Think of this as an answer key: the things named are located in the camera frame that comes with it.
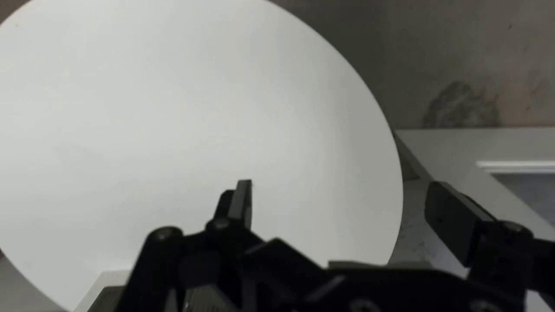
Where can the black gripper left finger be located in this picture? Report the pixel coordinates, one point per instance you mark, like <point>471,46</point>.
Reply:
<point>240,202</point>

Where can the white door with glass pane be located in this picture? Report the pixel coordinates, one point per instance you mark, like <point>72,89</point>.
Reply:
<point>462,150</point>

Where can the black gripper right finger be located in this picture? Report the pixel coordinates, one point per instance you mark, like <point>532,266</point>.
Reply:
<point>462,226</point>

